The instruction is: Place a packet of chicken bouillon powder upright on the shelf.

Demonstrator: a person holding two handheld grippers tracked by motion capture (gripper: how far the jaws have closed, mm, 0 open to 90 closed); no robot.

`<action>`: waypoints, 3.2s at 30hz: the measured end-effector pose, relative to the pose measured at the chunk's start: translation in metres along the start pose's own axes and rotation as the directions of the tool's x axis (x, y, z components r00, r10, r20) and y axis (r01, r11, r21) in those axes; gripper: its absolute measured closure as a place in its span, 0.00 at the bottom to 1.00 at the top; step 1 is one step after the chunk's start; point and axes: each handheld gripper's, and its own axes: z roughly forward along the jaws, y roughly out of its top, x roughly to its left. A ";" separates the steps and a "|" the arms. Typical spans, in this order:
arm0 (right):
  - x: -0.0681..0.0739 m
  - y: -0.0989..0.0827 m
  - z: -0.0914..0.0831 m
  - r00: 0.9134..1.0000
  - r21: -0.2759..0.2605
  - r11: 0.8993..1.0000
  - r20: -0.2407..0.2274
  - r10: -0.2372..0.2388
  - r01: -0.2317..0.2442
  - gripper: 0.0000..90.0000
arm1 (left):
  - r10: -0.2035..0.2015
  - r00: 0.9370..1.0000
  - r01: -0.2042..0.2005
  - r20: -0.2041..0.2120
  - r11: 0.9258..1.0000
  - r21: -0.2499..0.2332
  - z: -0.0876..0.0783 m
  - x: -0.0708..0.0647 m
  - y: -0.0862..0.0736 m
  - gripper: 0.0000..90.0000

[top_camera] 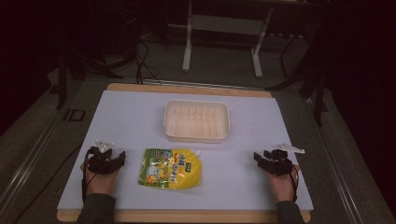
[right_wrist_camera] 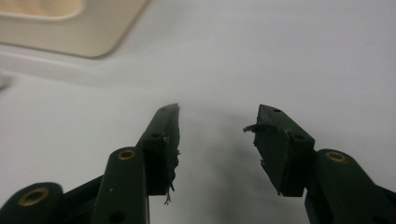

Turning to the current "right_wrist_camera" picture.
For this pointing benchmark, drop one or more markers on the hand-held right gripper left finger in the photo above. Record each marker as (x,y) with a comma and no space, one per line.
(158,149)

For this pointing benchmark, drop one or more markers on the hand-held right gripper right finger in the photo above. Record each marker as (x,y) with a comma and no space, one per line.
(281,152)

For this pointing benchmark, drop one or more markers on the beige plastic tray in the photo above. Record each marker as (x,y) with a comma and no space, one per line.
(67,26)

